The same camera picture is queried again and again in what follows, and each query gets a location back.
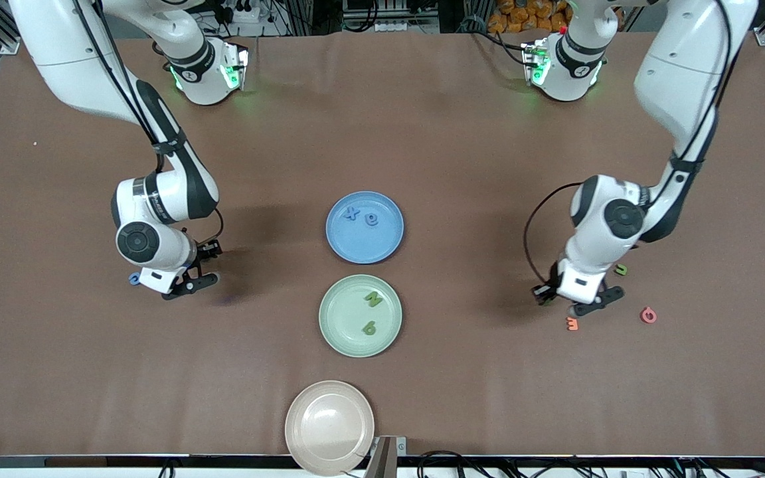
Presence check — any pale green round plate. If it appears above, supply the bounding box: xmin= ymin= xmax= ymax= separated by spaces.
xmin=318 ymin=274 xmax=403 ymax=359

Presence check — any blue round plate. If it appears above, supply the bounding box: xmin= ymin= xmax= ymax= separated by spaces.
xmin=325 ymin=191 xmax=405 ymax=265

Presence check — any brown table cover sheet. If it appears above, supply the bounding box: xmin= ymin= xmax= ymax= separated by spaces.
xmin=0 ymin=30 xmax=765 ymax=459

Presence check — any beige round plate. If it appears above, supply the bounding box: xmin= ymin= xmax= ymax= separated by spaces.
xmin=284 ymin=380 xmax=376 ymax=477

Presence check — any orange mesh bag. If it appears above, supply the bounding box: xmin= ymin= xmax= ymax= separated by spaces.
xmin=487 ymin=0 xmax=572 ymax=35

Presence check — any white power strip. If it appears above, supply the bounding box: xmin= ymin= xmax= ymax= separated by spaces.
xmin=369 ymin=20 xmax=440 ymax=34

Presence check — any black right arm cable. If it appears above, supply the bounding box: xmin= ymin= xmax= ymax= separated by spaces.
xmin=70 ymin=0 xmax=225 ymax=248

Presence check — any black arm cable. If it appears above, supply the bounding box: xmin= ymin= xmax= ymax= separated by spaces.
xmin=70 ymin=0 xmax=225 ymax=248
xmin=523 ymin=0 xmax=735 ymax=287

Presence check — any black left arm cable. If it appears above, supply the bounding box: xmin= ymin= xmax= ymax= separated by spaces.
xmin=523 ymin=0 xmax=735 ymax=287

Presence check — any grey metal mounting bracket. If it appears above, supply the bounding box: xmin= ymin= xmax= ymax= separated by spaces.
xmin=364 ymin=435 xmax=408 ymax=478

